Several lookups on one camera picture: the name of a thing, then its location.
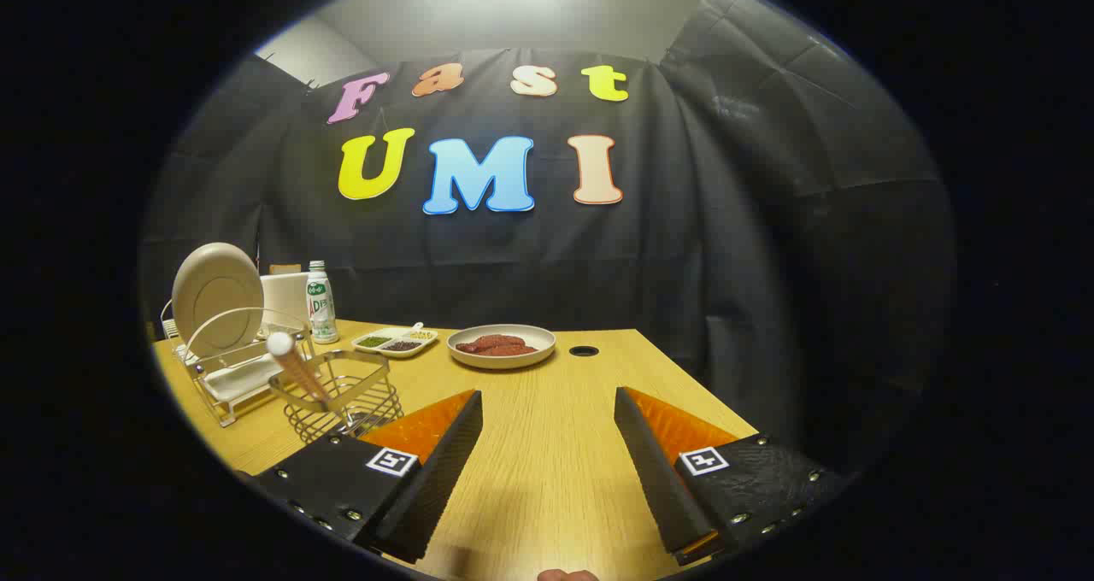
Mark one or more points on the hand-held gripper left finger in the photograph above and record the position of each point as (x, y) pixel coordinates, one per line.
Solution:
(444, 470)

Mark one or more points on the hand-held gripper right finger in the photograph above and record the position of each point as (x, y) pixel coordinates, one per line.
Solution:
(654, 470)

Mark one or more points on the round beige plate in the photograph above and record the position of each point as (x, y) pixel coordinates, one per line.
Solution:
(218, 295)

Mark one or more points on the oval beige meat plate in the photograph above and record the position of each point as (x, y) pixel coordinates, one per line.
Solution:
(500, 361)

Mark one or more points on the white divided dish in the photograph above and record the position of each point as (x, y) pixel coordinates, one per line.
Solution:
(389, 333)

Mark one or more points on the pile of dark red beans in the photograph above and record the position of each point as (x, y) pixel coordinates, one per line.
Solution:
(402, 345)

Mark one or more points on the red meat piece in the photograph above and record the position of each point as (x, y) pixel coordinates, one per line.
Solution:
(513, 350)
(487, 342)

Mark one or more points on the pile of green mung beans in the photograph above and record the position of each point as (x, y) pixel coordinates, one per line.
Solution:
(373, 341)

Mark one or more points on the white bottle with green label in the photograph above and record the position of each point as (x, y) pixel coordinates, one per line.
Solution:
(322, 316)

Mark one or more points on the black backdrop cloth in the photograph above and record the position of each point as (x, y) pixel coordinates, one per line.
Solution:
(684, 265)

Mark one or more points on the white drip tray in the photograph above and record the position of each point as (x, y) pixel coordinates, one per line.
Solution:
(239, 380)

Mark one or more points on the white toaster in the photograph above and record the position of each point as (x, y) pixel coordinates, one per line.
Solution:
(286, 295)

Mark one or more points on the bread slice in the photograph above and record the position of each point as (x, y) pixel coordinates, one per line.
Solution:
(285, 268)

